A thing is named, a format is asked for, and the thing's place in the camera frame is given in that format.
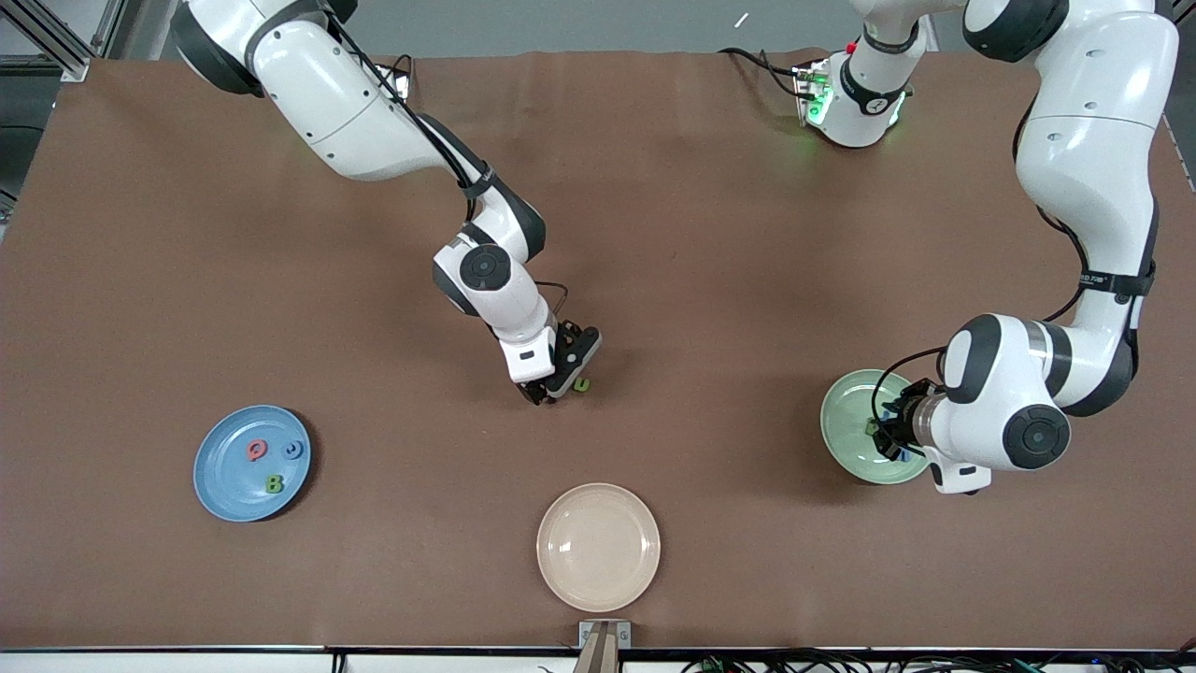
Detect left arm base connector plate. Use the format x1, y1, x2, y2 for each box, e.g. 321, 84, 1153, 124
792, 61, 833, 127

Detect green plate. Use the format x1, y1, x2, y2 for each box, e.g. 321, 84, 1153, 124
820, 369, 935, 486

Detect beige plate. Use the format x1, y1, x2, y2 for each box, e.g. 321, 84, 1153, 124
536, 482, 662, 613

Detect blue plate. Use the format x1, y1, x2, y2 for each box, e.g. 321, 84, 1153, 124
193, 405, 312, 523

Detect brown table mat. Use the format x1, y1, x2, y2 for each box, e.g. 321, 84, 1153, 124
0, 49, 1196, 651

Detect white table edge strip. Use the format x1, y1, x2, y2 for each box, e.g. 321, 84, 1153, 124
0, 645, 1196, 673

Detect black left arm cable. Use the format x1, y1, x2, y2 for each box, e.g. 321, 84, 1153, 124
869, 93, 1160, 436

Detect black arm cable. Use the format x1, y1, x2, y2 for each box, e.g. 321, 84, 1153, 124
869, 93, 1160, 436
322, 14, 573, 328

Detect tangled black cables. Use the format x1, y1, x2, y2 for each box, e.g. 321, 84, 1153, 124
682, 650, 1196, 673

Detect small metal bracket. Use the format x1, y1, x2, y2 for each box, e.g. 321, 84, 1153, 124
578, 620, 633, 651

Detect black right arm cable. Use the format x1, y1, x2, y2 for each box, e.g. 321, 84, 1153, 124
322, 14, 573, 328

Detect black left base cables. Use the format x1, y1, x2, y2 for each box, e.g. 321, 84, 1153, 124
718, 45, 804, 99

